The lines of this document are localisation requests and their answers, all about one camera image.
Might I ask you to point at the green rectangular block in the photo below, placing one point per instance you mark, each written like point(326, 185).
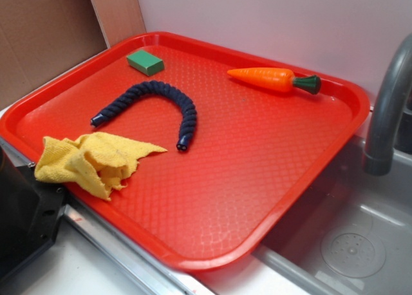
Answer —
point(145, 62)

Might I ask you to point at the red plastic tray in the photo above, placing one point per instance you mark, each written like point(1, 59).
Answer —
point(252, 156)

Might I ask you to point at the orange plastic toy carrot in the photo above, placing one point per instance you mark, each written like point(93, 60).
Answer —
point(276, 79)

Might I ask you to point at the yellow crumpled cloth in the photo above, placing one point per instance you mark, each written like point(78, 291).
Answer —
point(97, 162)

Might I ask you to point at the grey sink faucet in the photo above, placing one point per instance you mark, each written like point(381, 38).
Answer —
point(390, 126)

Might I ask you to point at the grey plastic sink basin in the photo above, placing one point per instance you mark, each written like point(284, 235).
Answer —
point(349, 232)

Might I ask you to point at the brown cardboard panel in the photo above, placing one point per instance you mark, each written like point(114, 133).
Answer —
point(41, 39)

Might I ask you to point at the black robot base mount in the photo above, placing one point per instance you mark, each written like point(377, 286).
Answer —
point(30, 216)

